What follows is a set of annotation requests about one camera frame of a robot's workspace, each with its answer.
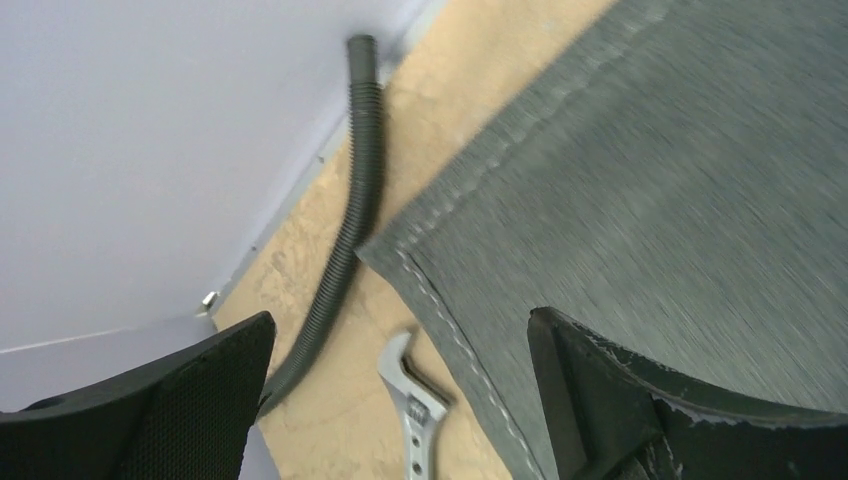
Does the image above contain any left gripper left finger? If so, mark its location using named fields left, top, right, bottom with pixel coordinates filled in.
left=1, top=311, right=276, bottom=479

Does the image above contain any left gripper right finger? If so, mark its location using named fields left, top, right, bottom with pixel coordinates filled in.
left=527, top=307, right=847, bottom=479

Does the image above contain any grey cloth napkin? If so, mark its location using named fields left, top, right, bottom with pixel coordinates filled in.
left=360, top=1, right=847, bottom=479

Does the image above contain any black corrugated hose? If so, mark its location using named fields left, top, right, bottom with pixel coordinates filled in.
left=256, top=34, right=387, bottom=419

